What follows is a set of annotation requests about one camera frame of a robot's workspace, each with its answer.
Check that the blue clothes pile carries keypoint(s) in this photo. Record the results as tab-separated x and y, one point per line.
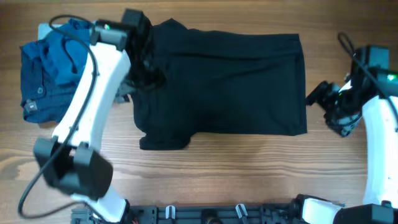
51	69

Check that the black t-shirt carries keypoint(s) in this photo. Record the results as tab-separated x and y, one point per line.
220	82

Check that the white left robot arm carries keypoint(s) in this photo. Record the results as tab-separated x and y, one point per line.
119	63

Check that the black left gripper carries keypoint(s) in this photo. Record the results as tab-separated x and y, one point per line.
144	66

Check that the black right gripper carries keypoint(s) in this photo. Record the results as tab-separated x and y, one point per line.
328	101

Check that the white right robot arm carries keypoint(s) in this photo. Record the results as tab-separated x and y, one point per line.
369	95

